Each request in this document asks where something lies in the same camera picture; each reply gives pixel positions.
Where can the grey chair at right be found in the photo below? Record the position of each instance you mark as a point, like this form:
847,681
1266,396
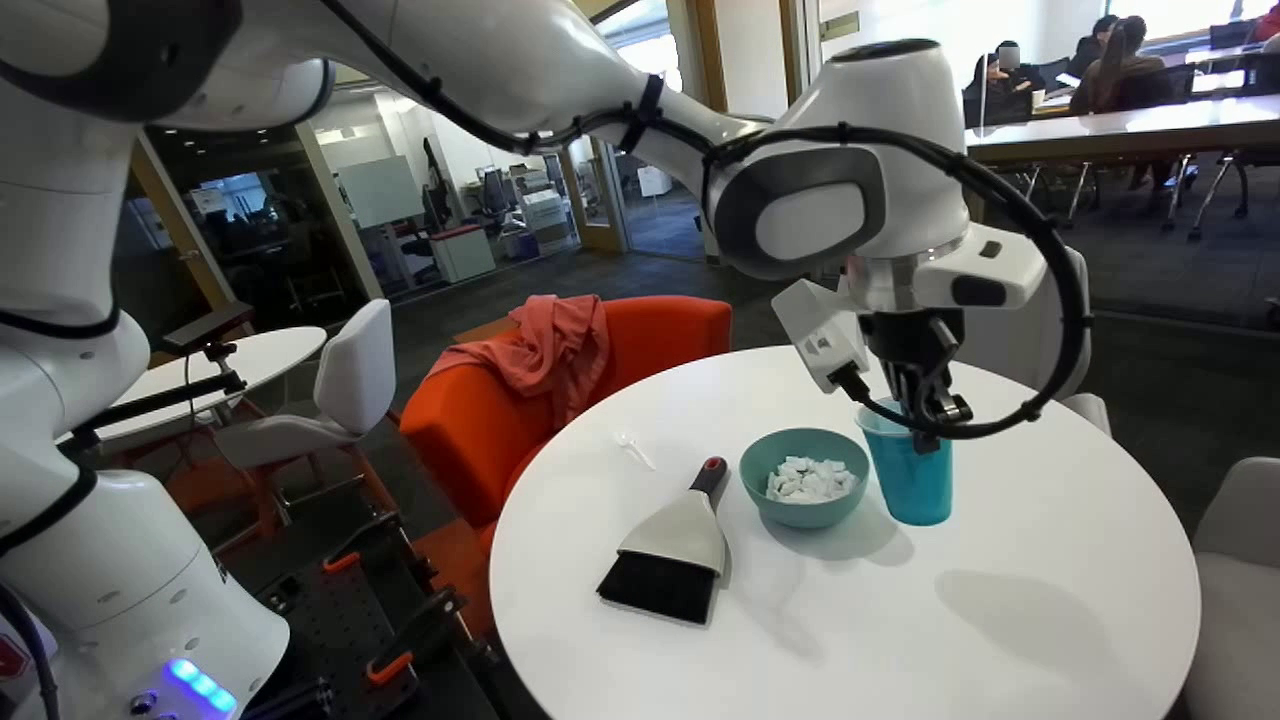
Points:
1236,548

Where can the white pieces in bowl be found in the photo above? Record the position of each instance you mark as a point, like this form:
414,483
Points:
810,483

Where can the blue plastic cup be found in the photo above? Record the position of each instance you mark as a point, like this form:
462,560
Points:
913,478

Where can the white brush black bristles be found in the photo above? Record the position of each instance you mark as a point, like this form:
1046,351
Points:
673,558

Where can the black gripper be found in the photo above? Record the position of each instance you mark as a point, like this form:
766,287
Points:
920,343

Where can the small round white table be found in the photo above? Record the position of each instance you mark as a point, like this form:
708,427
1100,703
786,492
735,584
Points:
199,385

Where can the orange armchair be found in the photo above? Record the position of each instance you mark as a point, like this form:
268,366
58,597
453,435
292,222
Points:
474,439

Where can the white chair at left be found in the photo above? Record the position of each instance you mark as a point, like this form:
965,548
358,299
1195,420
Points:
354,392

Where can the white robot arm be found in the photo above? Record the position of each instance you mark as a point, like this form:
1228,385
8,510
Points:
855,207

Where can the teal bowl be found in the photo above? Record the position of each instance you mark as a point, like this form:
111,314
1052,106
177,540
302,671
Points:
803,441

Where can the seated person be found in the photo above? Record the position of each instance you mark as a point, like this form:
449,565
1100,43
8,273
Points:
1120,76

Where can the long wooden table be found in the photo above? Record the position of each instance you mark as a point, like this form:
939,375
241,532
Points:
1198,127

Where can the salmon cloth on armchair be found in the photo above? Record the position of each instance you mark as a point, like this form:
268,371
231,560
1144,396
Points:
547,351

